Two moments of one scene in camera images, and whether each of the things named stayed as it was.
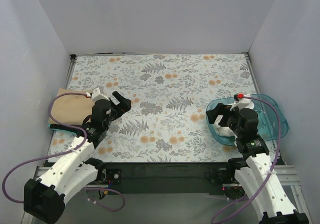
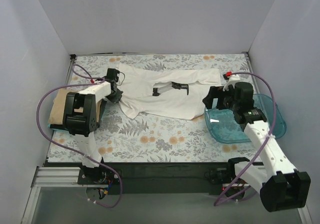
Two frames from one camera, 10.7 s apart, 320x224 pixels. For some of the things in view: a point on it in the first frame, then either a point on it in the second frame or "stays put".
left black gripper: (116, 107) to (116, 94)
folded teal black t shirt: (65, 128) stays put
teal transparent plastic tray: (271, 123) stays put
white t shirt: (226, 131) to (136, 95)
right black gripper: (222, 114) to (216, 97)
